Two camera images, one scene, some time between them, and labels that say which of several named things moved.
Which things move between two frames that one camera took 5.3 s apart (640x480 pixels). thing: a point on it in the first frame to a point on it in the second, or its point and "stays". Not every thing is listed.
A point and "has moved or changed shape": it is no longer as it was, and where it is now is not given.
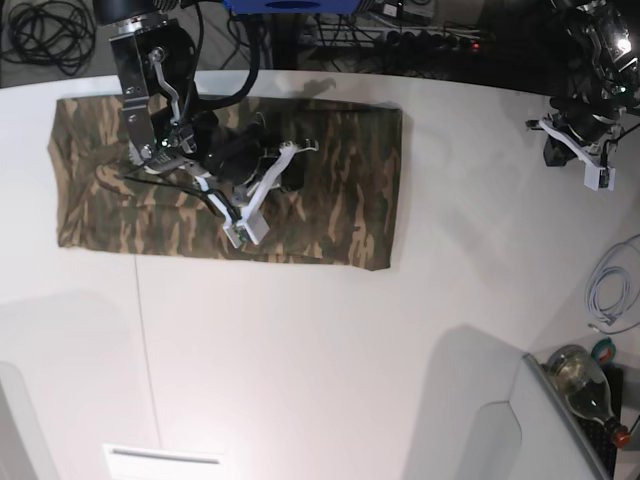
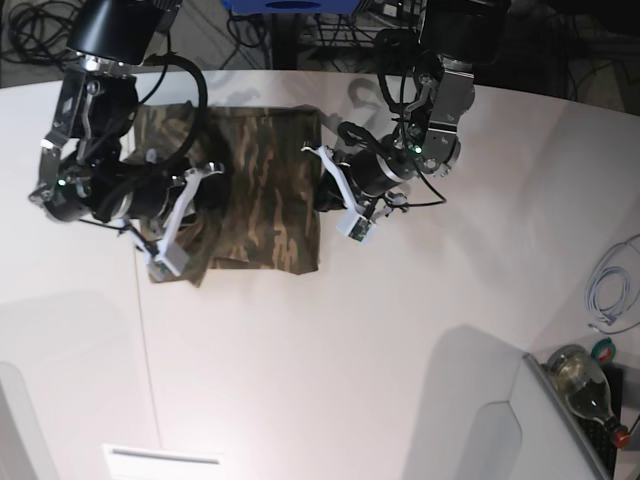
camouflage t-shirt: (344, 212) has moved or changed shape
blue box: (292, 7) stays
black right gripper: (588, 120) to (375, 166)
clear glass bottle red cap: (586, 389) stays
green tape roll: (604, 351) stays
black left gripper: (234, 153) to (146, 194)
